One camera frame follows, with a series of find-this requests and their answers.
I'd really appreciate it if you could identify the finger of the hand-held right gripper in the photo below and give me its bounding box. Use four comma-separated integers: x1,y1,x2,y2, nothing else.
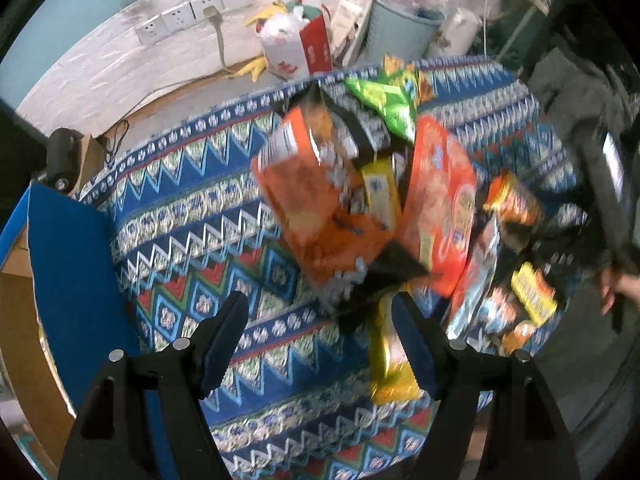
505,220,601,281

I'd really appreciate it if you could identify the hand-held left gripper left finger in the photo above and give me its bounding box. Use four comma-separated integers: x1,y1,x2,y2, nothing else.
57,290,251,480

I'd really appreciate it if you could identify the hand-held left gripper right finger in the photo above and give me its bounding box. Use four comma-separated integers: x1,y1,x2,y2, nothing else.
390,290,583,480

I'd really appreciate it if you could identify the large red snack bag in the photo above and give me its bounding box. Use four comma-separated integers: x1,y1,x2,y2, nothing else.
400,115,478,298

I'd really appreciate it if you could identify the orange chip bag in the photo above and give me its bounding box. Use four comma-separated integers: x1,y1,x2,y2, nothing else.
250,104,431,331

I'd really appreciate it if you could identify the blue-rimmed cardboard box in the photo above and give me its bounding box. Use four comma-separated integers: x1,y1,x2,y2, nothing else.
0,180,176,480

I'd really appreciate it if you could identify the green snack bag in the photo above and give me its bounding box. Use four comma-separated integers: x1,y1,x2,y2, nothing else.
344,54,433,143

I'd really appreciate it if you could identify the person's right hand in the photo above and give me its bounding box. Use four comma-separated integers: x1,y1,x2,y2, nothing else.
599,267,640,317

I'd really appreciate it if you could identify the golden yellow snack wrapper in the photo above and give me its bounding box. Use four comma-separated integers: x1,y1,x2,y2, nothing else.
367,295,421,406

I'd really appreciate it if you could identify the small orange snack tube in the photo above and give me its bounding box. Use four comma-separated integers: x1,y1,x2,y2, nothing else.
482,170,545,227

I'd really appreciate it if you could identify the patterned blue blanket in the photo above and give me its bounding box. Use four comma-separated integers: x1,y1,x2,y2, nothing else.
75,55,591,480

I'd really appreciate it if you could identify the pile of assorted snack packets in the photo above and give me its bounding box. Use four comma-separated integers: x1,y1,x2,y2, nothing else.
310,80,561,356

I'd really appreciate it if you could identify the white plastic jug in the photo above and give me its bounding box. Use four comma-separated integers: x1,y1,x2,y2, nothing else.
429,7,483,59

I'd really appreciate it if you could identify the black cylindrical device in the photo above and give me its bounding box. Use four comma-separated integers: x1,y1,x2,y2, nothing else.
45,129,84,191

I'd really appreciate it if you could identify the grey blue trash bin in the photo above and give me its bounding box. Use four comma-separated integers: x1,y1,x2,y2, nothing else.
367,0,446,68

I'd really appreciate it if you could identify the banana peel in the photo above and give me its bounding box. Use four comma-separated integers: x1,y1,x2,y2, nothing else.
244,0,287,27
227,56,269,82

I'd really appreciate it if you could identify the white flat carton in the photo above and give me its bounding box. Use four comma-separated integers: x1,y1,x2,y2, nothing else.
331,0,374,61

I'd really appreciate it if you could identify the red white paper bag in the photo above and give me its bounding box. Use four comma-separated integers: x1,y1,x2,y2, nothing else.
257,0,333,81

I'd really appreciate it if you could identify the thin black cable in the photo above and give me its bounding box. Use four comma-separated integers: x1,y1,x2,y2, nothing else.
102,119,132,166

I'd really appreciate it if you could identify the grey plug with cable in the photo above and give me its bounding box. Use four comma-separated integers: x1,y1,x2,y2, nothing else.
201,5,238,77

